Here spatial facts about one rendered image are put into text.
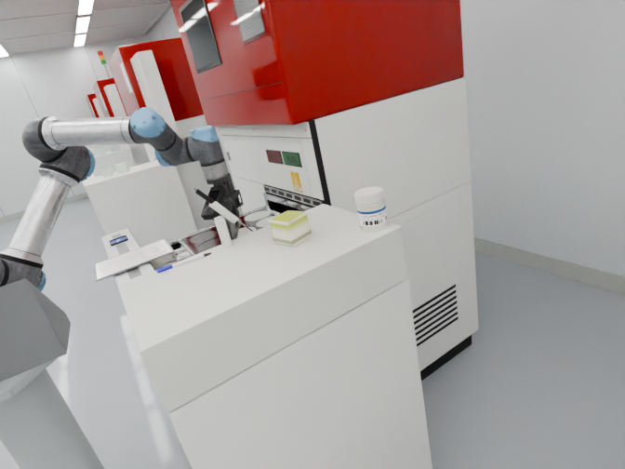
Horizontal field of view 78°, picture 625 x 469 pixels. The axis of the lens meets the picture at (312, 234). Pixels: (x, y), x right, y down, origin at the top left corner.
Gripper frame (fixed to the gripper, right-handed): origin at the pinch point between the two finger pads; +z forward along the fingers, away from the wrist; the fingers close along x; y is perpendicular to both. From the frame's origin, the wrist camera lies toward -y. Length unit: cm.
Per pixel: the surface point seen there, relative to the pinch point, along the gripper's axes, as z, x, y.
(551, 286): 91, -121, 108
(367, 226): -7, -48, -18
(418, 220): 15, -57, 36
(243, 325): -1, -26, -47
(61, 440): 35, 40, -50
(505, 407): 91, -83, 21
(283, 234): -8.8, -27.6, -21.9
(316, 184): -11.3, -28.8, 9.8
